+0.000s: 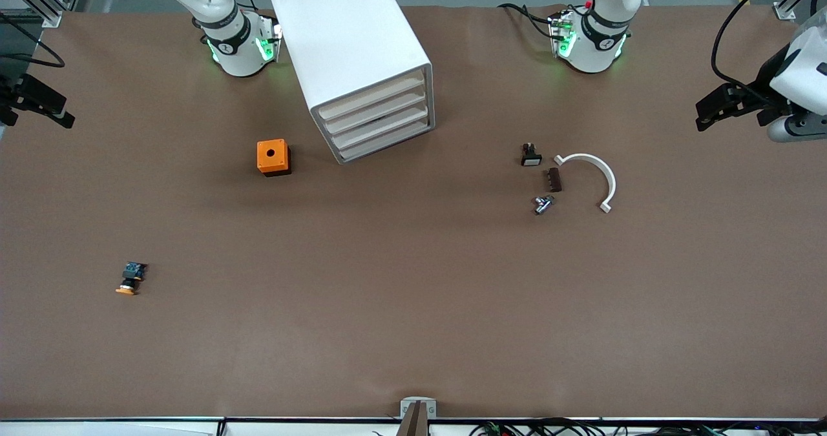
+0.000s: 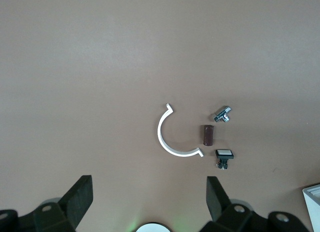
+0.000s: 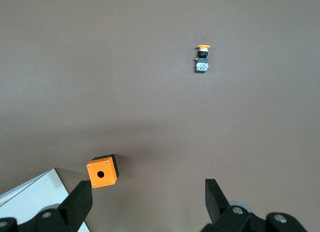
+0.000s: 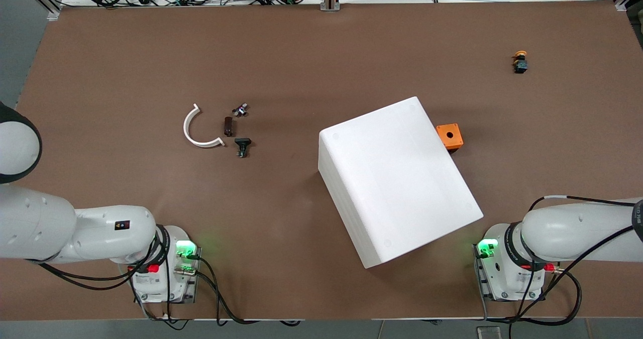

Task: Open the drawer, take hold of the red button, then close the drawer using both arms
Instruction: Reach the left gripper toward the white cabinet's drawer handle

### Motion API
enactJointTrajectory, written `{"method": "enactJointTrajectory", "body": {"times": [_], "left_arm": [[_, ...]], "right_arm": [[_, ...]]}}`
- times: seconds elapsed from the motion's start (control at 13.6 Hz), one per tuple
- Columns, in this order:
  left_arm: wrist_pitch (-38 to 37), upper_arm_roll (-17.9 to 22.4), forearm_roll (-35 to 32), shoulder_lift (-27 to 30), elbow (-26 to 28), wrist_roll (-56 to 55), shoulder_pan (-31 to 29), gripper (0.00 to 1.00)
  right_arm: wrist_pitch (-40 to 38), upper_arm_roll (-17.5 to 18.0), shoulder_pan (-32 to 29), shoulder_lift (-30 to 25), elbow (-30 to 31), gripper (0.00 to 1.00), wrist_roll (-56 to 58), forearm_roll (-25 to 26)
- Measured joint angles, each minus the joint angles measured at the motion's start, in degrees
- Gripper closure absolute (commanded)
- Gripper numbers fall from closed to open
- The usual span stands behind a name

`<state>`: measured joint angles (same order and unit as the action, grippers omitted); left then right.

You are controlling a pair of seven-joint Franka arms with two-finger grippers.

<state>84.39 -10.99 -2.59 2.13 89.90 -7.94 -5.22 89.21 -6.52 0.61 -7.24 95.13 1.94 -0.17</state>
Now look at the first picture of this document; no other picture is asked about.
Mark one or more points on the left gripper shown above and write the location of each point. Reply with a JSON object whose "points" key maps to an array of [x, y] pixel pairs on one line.
{"points": [[761, 82]]}

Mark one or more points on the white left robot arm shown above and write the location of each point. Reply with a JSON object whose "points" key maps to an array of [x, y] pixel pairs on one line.
{"points": [[591, 58]]}

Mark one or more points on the orange capped push button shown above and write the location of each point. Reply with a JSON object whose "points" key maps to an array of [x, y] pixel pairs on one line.
{"points": [[132, 274]]}

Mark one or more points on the white rectangular push button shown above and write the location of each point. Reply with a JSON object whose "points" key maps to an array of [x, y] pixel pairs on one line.
{"points": [[531, 157]]}

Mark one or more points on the chrome tee valve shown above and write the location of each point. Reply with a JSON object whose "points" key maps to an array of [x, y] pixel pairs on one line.
{"points": [[543, 205]]}

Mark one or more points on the orange box with hole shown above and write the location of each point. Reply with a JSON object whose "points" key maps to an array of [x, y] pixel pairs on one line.
{"points": [[271, 155]]}

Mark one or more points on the brown table mat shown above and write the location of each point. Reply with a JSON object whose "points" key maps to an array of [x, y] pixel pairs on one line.
{"points": [[413, 294]]}

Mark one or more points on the grey camera stand bracket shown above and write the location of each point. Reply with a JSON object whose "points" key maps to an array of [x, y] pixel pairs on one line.
{"points": [[429, 405]]}

